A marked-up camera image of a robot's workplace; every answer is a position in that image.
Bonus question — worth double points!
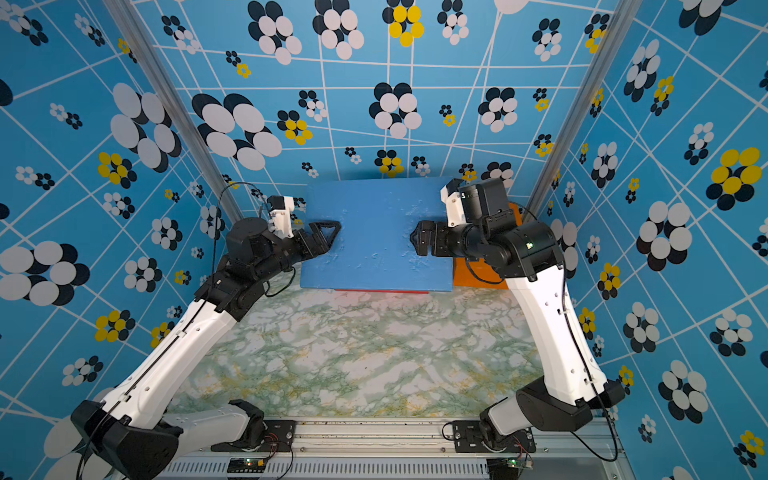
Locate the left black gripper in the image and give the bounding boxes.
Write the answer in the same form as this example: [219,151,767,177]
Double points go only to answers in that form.
[257,219,343,286]

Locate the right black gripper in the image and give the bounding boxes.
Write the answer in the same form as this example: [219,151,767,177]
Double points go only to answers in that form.
[410,221,488,263]

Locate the blue shoebox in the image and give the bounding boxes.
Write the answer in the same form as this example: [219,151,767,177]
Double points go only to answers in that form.
[300,177,454,292]

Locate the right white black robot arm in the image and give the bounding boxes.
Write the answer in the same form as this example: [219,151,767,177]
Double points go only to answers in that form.
[410,179,625,452]

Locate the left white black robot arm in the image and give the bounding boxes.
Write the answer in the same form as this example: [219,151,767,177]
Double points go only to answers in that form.
[70,217,341,479]

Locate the orange shoebox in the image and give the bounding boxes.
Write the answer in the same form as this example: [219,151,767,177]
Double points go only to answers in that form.
[451,201,524,290]

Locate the red shoebox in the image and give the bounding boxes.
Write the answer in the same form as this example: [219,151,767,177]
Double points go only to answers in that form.
[334,288,430,295]

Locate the right green circuit board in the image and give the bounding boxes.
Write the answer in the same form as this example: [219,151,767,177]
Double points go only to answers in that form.
[487,458,533,480]

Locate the green circuit board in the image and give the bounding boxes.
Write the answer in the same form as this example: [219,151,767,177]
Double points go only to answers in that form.
[487,458,533,480]
[227,458,267,474]

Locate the left green circuit board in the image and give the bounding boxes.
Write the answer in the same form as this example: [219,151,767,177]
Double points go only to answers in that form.
[227,458,267,474]

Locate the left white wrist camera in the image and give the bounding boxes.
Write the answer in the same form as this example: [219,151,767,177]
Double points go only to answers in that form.
[267,196,295,239]

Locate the left black camera cable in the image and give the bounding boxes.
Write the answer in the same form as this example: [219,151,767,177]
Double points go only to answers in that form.
[209,182,298,299]

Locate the black camera cable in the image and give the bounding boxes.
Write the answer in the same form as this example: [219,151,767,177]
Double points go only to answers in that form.
[463,203,620,463]
[209,182,298,299]

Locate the right black camera cable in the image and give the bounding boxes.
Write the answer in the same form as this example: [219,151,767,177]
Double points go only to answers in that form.
[463,203,620,463]

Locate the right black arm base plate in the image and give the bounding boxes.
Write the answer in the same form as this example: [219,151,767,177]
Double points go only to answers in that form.
[441,420,537,456]

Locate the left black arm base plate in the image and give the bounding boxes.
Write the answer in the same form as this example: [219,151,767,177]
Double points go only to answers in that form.
[210,419,298,453]

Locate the aluminium front rail frame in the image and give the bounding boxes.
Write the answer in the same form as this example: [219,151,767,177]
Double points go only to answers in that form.
[159,417,636,479]

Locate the left aluminium corner post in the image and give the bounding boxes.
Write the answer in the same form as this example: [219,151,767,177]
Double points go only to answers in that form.
[104,1,244,222]

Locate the aluminium corner post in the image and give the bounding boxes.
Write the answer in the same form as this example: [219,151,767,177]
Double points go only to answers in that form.
[522,0,643,222]
[104,1,244,222]

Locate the right aluminium corner post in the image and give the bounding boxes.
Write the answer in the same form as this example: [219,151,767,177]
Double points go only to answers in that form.
[522,0,643,222]

